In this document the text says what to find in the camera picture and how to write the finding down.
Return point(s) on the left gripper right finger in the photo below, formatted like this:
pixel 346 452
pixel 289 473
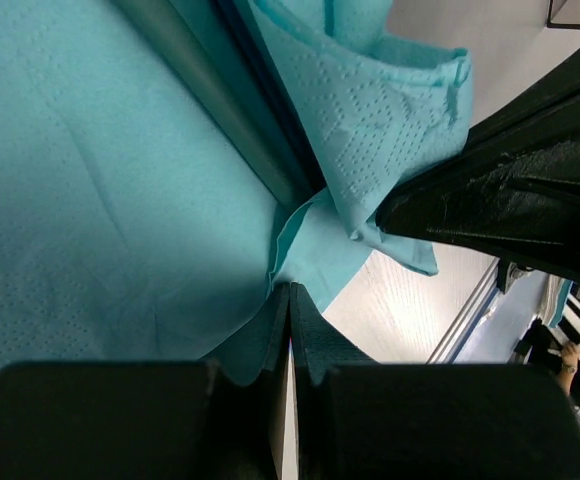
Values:
pixel 360 419

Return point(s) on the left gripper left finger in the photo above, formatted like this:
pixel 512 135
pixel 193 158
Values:
pixel 213 418

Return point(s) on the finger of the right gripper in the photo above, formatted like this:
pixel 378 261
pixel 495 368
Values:
pixel 523 207
pixel 545 75

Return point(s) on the blue paper napkin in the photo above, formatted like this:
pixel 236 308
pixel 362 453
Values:
pixel 132 228

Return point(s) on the teal spoon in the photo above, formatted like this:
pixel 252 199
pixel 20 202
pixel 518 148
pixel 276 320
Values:
pixel 166 30

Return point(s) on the person in background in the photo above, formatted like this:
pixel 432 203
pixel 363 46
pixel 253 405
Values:
pixel 552 340

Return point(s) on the aluminium rail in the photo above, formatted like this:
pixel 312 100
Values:
pixel 468 317

